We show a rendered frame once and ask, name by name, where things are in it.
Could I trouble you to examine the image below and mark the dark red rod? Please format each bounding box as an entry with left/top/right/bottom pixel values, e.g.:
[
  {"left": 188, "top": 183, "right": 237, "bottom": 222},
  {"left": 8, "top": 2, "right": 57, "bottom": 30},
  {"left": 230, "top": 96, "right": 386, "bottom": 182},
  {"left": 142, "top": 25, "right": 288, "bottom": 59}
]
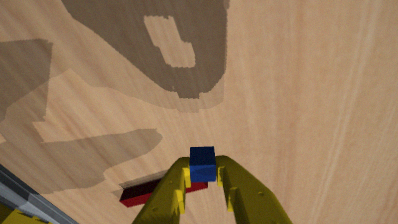
[{"left": 119, "top": 179, "right": 208, "bottom": 208}]

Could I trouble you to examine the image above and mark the small blue cube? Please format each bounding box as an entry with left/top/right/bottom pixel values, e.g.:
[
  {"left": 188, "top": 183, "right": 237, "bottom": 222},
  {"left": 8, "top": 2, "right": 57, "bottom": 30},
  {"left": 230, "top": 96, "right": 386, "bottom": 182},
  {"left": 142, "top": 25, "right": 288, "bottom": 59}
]
[{"left": 189, "top": 146, "right": 216, "bottom": 182}]

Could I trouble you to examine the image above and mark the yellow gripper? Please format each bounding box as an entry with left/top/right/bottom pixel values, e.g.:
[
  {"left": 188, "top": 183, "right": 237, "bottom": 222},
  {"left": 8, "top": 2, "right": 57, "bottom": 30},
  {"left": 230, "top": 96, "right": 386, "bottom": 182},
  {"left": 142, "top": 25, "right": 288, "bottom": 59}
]
[{"left": 132, "top": 155, "right": 293, "bottom": 224}]

